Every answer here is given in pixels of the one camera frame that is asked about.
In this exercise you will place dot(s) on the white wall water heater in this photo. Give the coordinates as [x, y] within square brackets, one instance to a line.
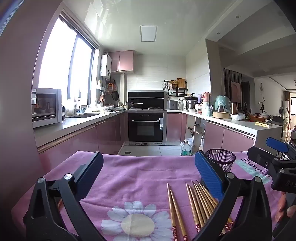
[106, 66]

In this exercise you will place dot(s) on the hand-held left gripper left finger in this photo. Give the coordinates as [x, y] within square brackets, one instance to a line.
[90, 171]

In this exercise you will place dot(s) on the large plastic oil bottle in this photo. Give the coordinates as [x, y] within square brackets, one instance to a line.
[186, 149]

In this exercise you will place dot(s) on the pink thermos jug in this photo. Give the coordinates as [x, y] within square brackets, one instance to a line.
[207, 97]

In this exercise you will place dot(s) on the framed wall painting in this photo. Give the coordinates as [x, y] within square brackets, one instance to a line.
[235, 91]

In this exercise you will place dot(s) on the black wall shelf rack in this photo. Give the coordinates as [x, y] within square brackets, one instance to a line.
[181, 91]

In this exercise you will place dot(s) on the pink wall cabinet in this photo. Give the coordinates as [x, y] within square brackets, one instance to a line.
[122, 61]

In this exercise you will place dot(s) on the black range hood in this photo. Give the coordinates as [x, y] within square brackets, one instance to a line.
[145, 96]

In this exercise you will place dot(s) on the white bowl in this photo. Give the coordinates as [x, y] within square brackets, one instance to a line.
[191, 110]

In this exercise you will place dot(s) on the silver countertop appliance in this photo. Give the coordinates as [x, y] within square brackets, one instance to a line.
[173, 105]

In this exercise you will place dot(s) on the hanging black frying pan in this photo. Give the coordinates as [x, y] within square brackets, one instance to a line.
[115, 95]

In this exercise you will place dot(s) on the wall clock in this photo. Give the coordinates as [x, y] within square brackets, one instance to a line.
[261, 88]

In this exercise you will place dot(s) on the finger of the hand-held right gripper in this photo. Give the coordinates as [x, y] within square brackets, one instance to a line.
[277, 143]
[259, 155]

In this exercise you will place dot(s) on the pink base cabinets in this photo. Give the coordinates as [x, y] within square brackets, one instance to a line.
[104, 134]
[215, 136]

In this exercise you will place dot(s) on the bunch of wooden chopsticks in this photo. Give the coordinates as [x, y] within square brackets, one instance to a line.
[200, 201]

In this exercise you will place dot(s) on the person's right hand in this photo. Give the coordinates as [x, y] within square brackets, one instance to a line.
[281, 206]

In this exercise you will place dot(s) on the wooden cutting board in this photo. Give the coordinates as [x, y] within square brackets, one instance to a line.
[181, 83]

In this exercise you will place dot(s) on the black mesh utensil holder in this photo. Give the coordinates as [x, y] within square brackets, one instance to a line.
[222, 162]

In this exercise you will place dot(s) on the square ceiling light panel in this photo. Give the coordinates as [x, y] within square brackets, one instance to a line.
[148, 33]

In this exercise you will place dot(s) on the steel sink faucet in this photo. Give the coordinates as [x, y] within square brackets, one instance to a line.
[75, 109]

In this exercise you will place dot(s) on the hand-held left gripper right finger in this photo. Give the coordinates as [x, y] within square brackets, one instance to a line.
[208, 171]

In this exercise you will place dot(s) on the white plastic bag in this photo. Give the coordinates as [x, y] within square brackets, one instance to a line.
[238, 117]

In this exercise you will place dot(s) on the gas hob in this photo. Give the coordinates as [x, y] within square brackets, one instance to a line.
[152, 108]

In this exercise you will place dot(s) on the kitchen sink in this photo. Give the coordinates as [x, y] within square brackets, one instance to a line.
[83, 115]

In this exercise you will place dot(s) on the black built-in oven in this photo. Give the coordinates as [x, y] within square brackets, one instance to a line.
[145, 127]

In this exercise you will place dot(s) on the white countertop oven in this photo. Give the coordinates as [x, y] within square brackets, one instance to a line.
[46, 106]

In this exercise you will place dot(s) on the kitchen window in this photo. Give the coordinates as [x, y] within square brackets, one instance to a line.
[57, 58]

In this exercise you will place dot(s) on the beige round basin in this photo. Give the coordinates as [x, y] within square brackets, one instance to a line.
[221, 115]

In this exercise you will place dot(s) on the pink flowered tablecloth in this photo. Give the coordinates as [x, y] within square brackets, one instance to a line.
[138, 176]

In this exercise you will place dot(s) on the steel steamer pot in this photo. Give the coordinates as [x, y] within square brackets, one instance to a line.
[191, 104]

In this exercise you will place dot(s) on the green mesh food cover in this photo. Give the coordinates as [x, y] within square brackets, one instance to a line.
[223, 103]

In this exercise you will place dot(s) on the yellow flat box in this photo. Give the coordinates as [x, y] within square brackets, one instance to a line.
[263, 124]

